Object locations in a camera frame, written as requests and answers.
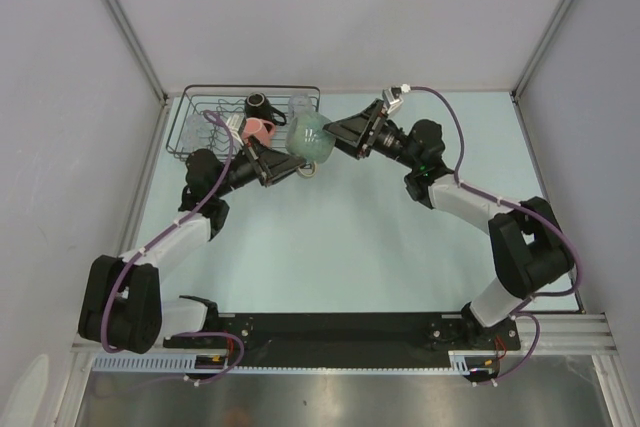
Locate clear faceted glass cup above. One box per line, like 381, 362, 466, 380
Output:
288, 93, 315, 118

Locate green speckled ceramic mug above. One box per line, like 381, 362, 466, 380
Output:
285, 111, 336, 179

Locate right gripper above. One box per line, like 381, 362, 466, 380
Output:
324, 99, 420, 170

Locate pink ceramic mug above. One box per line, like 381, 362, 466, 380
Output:
241, 117, 276, 147

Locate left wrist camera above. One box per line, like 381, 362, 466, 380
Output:
226, 113, 244, 144

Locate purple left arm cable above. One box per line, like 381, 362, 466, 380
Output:
101, 110, 246, 389

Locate white slotted cable duct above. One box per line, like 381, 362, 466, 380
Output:
92, 353, 491, 378

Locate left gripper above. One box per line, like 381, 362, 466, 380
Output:
212, 135, 304, 198

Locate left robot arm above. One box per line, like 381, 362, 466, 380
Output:
78, 138, 307, 354

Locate black ceramic mug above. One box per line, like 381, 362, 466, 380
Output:
244, 92, 287, 126

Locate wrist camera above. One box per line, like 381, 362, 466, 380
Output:
226, 113, 244, 144
382, 86, 403, 117

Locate aluminium frame rail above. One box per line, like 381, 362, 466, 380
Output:
70, 312, 618, 356

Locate black wire dish rack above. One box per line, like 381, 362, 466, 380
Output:
165, 84, 321, 162

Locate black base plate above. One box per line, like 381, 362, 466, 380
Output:
162, 311, 521, 369

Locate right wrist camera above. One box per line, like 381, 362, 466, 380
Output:
382, 86, 403, 117

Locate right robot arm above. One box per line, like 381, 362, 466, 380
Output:
285, 99, 578, 348

